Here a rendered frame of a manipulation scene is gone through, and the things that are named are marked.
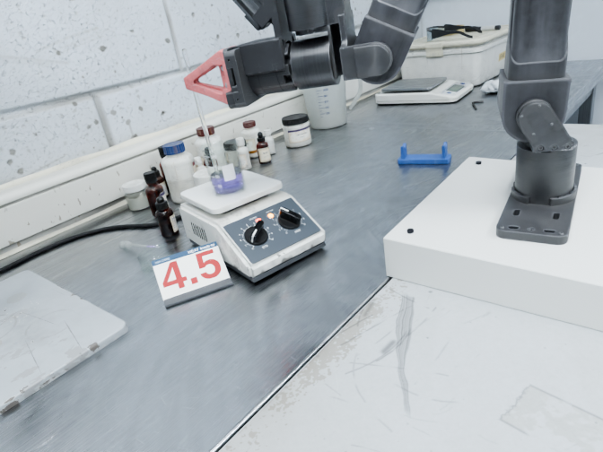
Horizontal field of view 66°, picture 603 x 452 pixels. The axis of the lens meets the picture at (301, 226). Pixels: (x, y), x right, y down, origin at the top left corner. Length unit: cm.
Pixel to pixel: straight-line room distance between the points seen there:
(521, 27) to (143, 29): 80
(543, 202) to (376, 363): 28
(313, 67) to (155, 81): 62
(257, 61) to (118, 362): 37
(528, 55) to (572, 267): 22
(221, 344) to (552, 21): 47
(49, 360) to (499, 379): 46
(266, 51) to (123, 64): 56
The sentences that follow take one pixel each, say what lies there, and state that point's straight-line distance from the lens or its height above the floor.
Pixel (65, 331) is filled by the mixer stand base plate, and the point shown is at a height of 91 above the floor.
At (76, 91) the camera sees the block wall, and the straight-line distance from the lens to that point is 104.
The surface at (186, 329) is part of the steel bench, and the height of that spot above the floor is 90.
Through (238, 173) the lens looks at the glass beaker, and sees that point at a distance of 67.
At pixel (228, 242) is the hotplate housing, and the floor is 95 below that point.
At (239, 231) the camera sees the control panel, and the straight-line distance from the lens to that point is 63.
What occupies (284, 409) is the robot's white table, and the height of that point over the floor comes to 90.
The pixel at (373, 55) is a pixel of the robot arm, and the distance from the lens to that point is 53.
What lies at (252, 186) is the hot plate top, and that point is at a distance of 70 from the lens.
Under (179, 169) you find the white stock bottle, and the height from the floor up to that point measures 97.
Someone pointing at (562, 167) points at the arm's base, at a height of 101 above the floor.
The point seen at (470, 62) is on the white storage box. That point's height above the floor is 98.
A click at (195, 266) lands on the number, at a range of 65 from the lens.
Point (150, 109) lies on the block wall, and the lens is 112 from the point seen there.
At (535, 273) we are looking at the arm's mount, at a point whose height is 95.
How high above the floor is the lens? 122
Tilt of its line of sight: 25 degrees down
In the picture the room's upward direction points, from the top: 10 degrees counter-clockwise
